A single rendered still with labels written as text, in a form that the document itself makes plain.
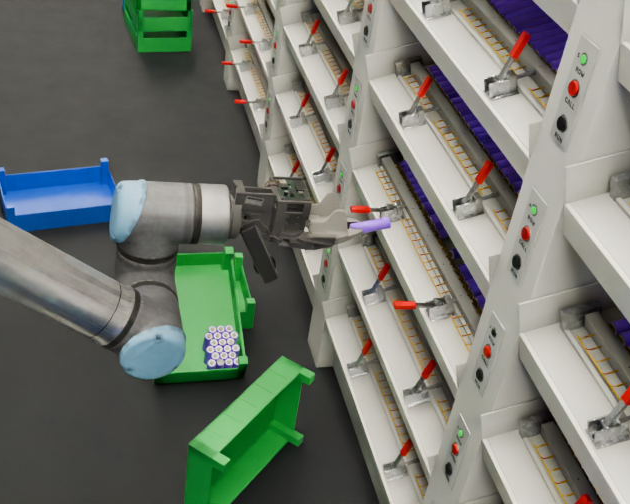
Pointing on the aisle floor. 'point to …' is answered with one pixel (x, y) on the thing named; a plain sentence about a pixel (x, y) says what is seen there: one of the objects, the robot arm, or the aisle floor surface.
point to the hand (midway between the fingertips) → (351, 230)
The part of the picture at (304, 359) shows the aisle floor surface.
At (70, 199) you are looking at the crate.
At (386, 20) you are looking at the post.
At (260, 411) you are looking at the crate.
